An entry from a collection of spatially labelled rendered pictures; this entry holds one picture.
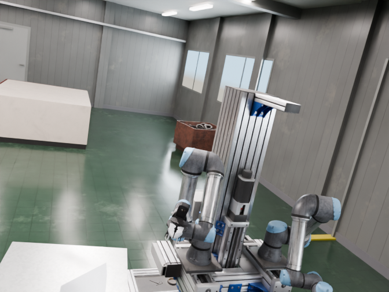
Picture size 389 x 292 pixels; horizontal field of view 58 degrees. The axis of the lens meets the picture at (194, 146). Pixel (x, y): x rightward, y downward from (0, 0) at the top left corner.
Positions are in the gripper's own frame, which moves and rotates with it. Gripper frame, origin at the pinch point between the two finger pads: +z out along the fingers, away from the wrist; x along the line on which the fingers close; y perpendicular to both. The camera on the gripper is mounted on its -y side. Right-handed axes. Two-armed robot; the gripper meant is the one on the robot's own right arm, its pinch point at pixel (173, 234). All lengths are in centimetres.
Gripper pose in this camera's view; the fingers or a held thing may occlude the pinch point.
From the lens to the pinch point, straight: 145.3
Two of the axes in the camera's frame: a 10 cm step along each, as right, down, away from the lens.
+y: -3.2, 9.2, 2.4
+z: -1.0, 2.2, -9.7
